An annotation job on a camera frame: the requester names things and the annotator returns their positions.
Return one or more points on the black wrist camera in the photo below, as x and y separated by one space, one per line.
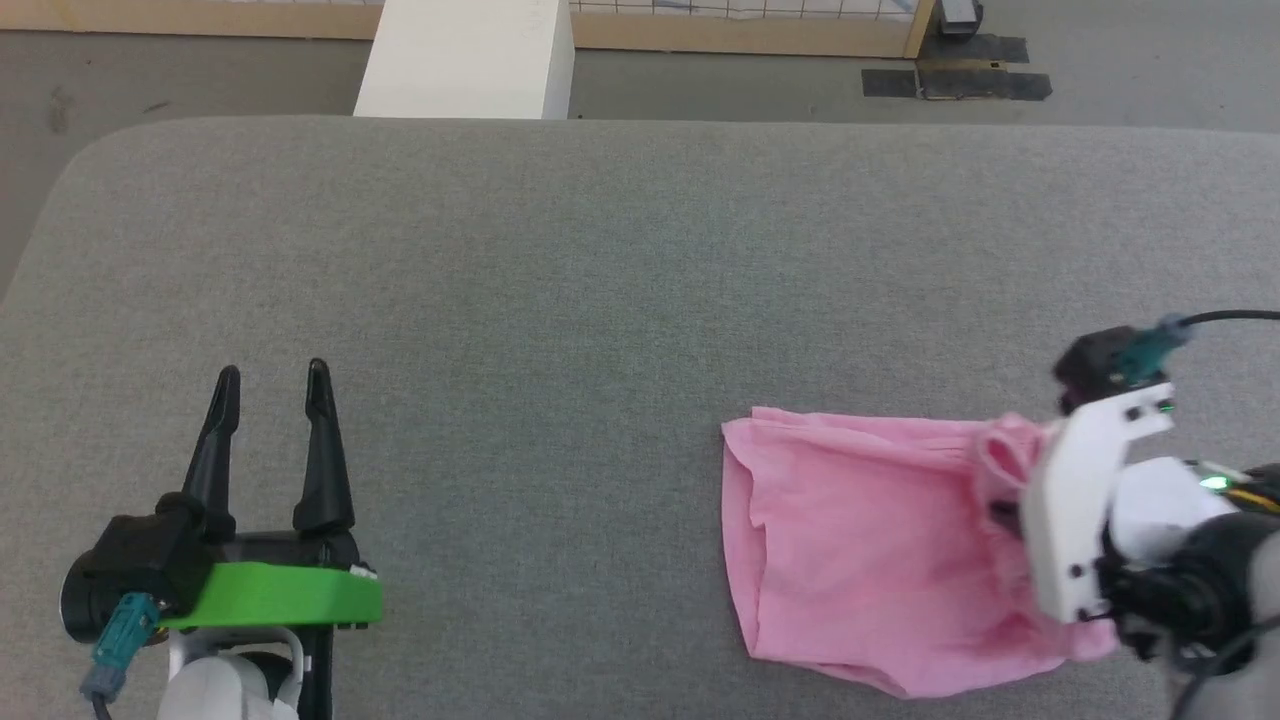
1090 370
130 560

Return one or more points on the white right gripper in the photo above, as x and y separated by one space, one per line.
1070 500

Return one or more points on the pink cloth garment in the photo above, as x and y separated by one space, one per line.
860 540

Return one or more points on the small grey floor device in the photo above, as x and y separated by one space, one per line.
960 15

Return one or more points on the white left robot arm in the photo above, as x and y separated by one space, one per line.
225 685

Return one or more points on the white pillar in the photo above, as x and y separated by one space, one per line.
465 60

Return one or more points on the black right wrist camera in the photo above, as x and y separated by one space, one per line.
1090 370

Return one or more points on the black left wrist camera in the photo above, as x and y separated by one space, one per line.
130 560

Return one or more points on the black floor tape patch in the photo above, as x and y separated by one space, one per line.
990 87
975 48
890 83

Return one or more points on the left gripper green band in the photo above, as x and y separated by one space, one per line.
270 595

